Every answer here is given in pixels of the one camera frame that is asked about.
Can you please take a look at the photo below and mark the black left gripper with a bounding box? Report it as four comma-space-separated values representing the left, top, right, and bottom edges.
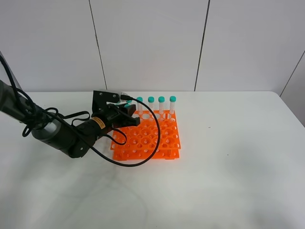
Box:
90, 104, 140, 134

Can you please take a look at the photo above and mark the test tube with green cap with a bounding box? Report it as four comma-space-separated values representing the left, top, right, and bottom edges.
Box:
114, 101, 128, 106

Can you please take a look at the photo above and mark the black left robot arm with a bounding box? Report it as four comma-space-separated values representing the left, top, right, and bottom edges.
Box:
0, 82, 140, 158

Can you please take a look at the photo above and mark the orange test tube rack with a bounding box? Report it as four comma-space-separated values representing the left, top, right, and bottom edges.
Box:
111, 110, 181, 161

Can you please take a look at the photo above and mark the back row tube far right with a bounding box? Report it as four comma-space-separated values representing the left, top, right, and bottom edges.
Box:
169, 96, 176, 114

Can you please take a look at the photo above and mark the thick black cable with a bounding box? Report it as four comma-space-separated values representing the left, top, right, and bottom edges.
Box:
0, 56, 161, 167

